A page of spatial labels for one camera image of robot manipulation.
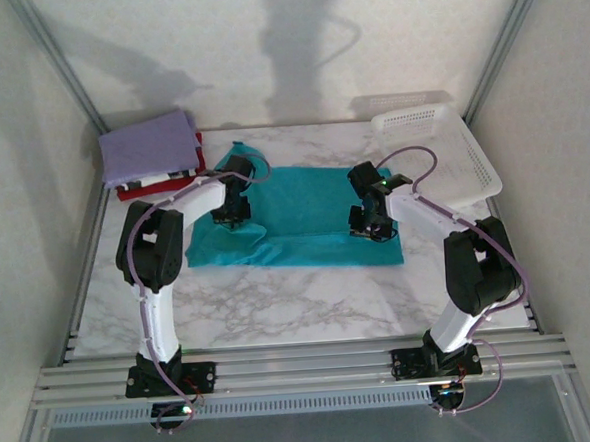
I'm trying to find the teal t-shirt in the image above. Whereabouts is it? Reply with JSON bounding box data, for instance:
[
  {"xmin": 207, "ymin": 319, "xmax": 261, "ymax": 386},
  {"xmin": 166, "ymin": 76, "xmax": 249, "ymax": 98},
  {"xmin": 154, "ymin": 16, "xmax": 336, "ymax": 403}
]
[{"xmin": 178, "ymin": 131, "xmax": 406, "ymax": 282}]

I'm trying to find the white printed folded t-shirt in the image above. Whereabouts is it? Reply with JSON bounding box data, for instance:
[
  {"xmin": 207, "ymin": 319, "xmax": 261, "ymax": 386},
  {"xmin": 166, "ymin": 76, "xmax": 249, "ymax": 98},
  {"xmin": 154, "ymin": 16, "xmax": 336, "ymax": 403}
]
[{"xmin": 116, "ymin": 169, "xmax": 199, "ymax": 191}]

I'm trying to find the purple folded t-shirt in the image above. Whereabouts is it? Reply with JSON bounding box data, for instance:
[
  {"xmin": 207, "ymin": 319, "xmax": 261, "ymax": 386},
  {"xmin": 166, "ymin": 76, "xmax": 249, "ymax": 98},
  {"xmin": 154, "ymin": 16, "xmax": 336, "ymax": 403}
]
[{"xmin": 96, "ymin": 109, "xmax": 206, "ymax": 188}]

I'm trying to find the white perforated plastic basket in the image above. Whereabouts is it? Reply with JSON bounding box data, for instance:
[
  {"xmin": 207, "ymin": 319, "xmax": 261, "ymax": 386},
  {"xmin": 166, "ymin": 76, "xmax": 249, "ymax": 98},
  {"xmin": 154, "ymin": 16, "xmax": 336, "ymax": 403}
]
[{"xmin": 369, "ymin": 98, "xmax": 506, "ymax": 216}]

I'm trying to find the small circuit board green LED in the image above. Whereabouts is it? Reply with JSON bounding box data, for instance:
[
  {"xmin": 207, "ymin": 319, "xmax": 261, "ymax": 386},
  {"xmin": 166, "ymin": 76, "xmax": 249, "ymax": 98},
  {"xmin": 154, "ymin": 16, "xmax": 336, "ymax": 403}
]
[
  {"xmin": 428, "ymin": 381, "xmax": 469, "ymax": 417},
  {"xmin": 150, "ymin": 400, "xmax": 198, "ymax": 435}
]

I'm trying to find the right gripper thin black cable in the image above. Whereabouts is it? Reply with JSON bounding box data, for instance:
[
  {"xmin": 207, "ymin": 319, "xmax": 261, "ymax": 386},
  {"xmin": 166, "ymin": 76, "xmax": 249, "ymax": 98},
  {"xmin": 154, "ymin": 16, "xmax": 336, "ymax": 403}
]
[{"xmin": 372, "ymin": 223, "xmax": 401, "ymax": 244}]

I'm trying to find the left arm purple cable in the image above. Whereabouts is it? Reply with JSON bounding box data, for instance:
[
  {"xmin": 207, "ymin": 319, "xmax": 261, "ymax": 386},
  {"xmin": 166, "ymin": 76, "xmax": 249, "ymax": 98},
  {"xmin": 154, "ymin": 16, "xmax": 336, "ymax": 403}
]
[{"xmin": 120, "ymin": 150, "xmax": 288, "ymax": 437}]

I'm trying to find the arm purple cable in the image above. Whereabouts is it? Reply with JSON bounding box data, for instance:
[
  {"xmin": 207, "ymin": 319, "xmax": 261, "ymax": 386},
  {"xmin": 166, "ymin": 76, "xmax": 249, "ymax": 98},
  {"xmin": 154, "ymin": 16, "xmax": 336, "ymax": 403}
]
[
  {"xmin": 374, "ymin": 139, "xmax": 538, "ymax": 421},
  {"xmin": 120, "ymin": 150, "xmax": 288, "ymax": 437}
]

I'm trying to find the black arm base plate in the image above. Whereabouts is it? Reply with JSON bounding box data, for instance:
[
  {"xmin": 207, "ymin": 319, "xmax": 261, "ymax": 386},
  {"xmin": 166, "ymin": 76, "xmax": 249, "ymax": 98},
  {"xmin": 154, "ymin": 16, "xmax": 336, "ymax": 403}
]
[
  {"xmin": 123, "ymin": 360, "xmax": 219, "ymax": 399},
  {"xmin": 390, "ymin": 342, "xmax": 482, "ymax": 381}
]

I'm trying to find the aluminium front frame rail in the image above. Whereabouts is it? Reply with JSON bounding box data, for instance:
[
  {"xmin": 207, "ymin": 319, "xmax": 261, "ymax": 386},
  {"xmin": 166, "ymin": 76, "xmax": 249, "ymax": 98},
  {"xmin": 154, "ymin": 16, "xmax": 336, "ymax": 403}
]
[{"xmin": 27, "ymin": 331, "xmax": 579, "ymax": 411}]

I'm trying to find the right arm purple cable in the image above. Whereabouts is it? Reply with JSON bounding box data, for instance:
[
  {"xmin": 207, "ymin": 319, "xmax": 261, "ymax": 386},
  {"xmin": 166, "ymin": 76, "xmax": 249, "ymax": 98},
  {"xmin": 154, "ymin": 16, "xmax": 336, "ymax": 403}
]
[{"xmin": 374, "ymin": 139, "xmax": 538, "ymax": 421}]

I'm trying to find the aluminium upright frame post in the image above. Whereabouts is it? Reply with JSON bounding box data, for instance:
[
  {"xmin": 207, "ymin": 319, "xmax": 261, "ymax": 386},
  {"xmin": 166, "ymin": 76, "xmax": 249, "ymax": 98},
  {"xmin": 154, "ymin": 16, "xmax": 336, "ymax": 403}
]
[
  {"xmin": 8, "ymin": 0, "xmax": 110, "ymax": 143},
  {"xmin": 455, "ymin": 0, "xmax": 560, "ymax": 125}
]

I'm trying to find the grey slotted cable duct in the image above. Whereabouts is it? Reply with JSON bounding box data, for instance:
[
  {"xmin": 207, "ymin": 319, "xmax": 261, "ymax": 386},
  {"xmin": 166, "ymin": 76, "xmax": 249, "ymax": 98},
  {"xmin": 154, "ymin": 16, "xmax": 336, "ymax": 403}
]
[{"xmin": 50, "ymin": 385, "xmax": 433, "ymax": 430}]

